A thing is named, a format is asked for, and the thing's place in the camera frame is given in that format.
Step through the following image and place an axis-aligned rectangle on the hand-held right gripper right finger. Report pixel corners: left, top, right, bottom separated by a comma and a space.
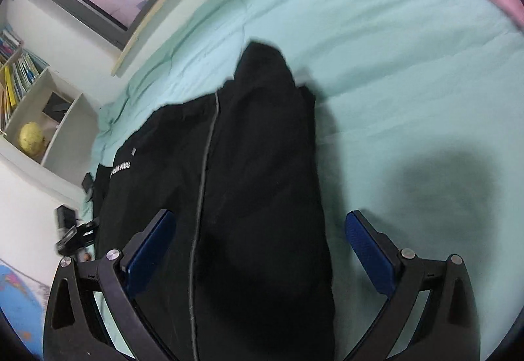
340, 210, 480, 361

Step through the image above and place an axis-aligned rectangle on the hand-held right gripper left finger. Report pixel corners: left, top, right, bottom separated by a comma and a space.
43, 209, 178, 361

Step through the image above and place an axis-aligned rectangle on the black jacket with grey piping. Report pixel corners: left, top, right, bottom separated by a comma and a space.
93, 41, 336, 361

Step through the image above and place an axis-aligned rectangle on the blue world map poster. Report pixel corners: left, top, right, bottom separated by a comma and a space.
0, 258, 55, 361

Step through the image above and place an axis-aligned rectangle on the white bookshelf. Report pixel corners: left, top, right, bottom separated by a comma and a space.
0, 19, 102, 187

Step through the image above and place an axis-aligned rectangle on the yellow globe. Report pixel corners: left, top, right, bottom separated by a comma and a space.
19, 122, 48, 154

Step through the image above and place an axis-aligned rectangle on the dark box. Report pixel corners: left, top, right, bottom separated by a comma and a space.
41, 92, 75, 125

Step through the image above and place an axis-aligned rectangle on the row of colourful books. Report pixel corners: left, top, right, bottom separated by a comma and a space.
0, 26, 47, 133

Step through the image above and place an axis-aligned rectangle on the teal bed sheet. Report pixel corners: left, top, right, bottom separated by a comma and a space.
80, 0, 524, 361

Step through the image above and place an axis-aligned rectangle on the wooden bed frame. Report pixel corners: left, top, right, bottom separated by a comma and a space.
112, 0, 265, 76

